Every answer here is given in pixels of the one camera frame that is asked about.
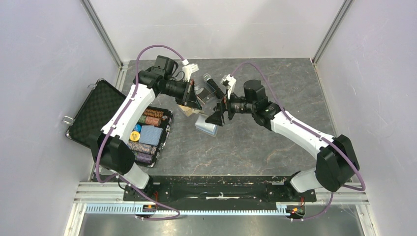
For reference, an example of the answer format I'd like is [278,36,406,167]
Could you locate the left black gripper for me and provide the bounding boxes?
[160,79,202,111]

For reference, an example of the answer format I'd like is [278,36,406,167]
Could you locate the orange credit cards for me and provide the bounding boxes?
[178,105,201,117]

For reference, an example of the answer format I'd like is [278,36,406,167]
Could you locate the clear plastic card box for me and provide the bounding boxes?
[196,85,215,105]

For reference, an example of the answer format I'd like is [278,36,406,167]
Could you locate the grey card holder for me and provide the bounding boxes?
[195,114,218,137]

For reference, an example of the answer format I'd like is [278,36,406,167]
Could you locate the black glitter microphone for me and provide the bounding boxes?
[203,73,225,99]

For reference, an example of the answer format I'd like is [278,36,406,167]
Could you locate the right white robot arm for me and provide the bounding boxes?
[206,75,360,201]

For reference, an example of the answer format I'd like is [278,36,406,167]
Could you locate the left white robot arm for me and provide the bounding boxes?
[88,56,201,201]

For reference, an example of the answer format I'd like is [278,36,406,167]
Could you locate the blue playing card deck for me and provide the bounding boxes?
[138,125,163,146]

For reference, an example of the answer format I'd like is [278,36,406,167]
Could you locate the black poker chip case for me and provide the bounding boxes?
[66,79,173,168]

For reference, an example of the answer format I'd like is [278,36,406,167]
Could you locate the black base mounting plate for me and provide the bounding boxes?
[122,175,318,211]

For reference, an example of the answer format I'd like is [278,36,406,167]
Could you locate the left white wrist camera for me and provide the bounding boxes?
[181,59,199,82]

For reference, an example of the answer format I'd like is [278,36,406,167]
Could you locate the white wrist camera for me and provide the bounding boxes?
[181,59,199,82]
[221,74,236,99]

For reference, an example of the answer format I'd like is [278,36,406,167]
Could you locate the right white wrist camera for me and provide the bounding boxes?
[221,74,236,99]

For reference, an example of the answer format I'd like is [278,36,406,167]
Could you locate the slotted cable duct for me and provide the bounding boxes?
[85,202,322,216]

